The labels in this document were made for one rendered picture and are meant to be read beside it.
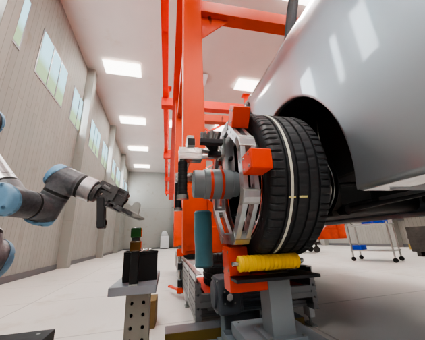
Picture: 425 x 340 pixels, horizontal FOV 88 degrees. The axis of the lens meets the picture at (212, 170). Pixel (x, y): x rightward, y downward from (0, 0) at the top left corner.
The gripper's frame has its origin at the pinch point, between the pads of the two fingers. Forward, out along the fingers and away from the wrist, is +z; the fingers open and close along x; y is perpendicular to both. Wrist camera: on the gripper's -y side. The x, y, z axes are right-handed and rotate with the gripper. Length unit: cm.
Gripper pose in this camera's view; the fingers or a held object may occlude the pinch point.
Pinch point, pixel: (140, 219)
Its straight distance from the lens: 91.8
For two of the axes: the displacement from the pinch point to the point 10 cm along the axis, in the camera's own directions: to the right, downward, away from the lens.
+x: -2.7, 3.0, 9.1
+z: 8.9, 4.5, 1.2
